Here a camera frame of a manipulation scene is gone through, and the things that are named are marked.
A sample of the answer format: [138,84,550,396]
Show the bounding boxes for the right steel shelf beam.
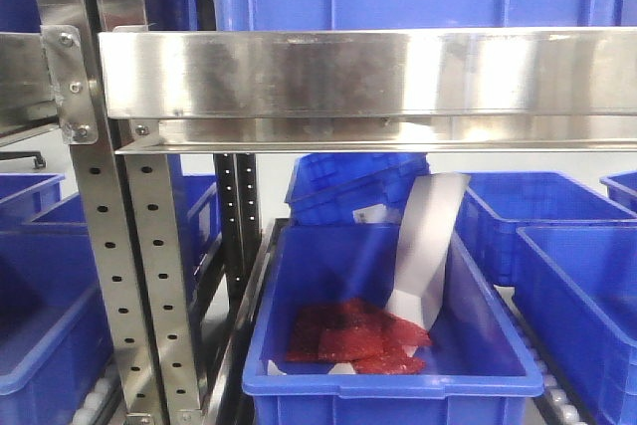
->
[100,27,636,154]

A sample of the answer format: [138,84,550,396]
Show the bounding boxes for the steel shelf beam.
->
[100,27,636,154]
[1,25,102,146]

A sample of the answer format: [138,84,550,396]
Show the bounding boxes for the left steel shelf beam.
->
[1,25,102,146]

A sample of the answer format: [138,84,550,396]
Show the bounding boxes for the tilted blue bin behind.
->
[285,152,430,226]

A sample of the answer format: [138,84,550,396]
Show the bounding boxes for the white paper sheet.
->
[268,172,472,376]

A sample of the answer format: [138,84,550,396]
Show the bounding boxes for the blue bin back left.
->
[21,173,221,277]

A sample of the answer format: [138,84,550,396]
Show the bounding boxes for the red packets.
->
[285,298,432,375]

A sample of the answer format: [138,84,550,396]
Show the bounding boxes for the blue bin back right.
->
[456,171,636,287]

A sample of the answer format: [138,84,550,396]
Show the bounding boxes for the blue bin with red packets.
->
[243,225,543,424]

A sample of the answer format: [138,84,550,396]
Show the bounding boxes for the blue bin front right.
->
[514,226,636,424]

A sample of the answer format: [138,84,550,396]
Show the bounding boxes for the right steel perforated upright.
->
[99,0,208,424]

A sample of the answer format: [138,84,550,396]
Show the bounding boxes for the steel perforated upright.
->
[37,0,168,424]
[99,0,208,424]

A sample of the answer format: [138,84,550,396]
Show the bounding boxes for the left steel perforated upright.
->
[37,0,168,424]

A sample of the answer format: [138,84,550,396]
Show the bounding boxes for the blue bin far left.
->
[1,173,65,230]

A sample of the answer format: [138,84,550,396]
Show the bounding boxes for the blue bin front left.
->
[1,232,112,424]

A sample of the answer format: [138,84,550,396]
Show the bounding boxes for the blue bin far right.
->
[600,170,637,212]

